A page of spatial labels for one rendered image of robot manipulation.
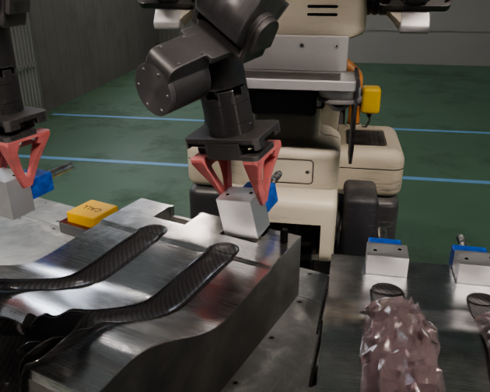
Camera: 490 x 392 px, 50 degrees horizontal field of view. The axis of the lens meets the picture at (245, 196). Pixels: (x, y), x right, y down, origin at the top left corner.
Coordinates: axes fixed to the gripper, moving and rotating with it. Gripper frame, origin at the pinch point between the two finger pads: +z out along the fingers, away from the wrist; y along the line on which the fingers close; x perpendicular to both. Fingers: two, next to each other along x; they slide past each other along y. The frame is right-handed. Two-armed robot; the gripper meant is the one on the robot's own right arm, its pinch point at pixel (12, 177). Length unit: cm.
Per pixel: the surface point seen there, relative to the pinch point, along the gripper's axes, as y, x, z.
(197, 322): 34.2, -7.8, 5.9
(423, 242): 26, 195, 99
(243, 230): 30.0, 9.4, 4.9
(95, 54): -373, 402, 70
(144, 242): 18.5, 3.6, 6.7
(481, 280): 58, 18, 9
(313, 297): 38.2, 13.8, 15.0
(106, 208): -0.4, 16.6, 11.6
